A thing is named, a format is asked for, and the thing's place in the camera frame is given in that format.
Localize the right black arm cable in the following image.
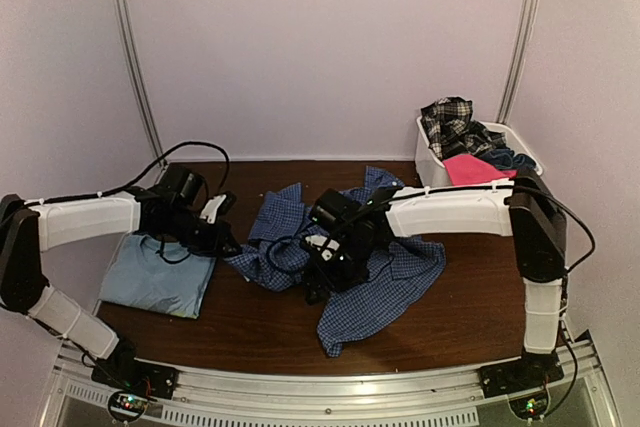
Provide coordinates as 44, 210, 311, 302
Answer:
264, 236, 314, 278

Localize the front aluminium frame rail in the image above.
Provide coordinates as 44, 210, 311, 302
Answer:
36, 340, 621, 426

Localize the right aluminium frame post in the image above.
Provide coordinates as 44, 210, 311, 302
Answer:
496, 0, 540, 124

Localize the dark plaid shirt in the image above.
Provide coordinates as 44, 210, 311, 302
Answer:
420, 97, 507, 161

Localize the aluminium frame post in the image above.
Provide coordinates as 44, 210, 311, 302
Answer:
496, 0, 540, 124
113, 0, 163, 157

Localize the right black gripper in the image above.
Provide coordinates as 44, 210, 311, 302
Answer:
304, 234, 380, 305

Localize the pink garment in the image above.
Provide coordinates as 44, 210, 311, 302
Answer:
442, 154, 517, 186

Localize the white plastic laundry basket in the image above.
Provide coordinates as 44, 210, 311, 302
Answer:
414, 117, 544, 187

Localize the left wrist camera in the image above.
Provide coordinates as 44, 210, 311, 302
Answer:
199, 191, 237, 224

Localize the navy blue garment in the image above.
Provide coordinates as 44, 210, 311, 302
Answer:
480, 148, 537, 171

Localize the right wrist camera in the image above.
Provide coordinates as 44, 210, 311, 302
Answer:
303, 234, 340, 261

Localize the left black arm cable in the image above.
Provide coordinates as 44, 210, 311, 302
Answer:
119, 141, 231, 198

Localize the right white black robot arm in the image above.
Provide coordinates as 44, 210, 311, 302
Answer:
302, 169, 568, 389

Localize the blue dotted shirt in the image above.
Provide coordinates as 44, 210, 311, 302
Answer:
227, 167, 446, 357

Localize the light blue printed t-shirt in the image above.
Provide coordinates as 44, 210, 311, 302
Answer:
99, 234, 216, 319

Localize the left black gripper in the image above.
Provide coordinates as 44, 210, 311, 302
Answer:
158, 206, 242, 258

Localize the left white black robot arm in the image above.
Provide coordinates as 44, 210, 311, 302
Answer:
1, 165, 241, 391

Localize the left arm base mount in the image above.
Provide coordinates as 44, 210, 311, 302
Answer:
91, 360, 178, 424

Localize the left aluminium frame post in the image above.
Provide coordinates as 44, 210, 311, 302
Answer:
113, 0, 163, 157

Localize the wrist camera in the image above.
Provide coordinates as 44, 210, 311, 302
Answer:
199, 191, 237, 224
303, 234, 340, 261

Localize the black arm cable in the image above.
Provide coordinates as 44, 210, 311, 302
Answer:
119, 141, 231, 198
264, 236, 314, 278

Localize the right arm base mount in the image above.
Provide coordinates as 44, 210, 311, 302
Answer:
478, 353, 564, 422

